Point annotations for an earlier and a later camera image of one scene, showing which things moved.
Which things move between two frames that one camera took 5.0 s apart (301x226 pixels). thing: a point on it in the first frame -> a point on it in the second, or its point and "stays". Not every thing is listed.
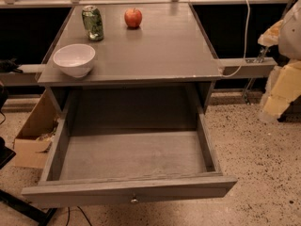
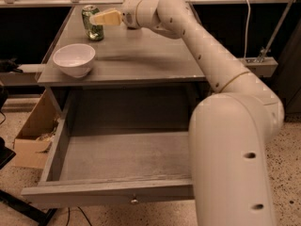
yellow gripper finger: [283, 86] -> [110, 17]
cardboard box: [32, 145] stays
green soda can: [93, 23] stays
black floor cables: [82, 213] stays
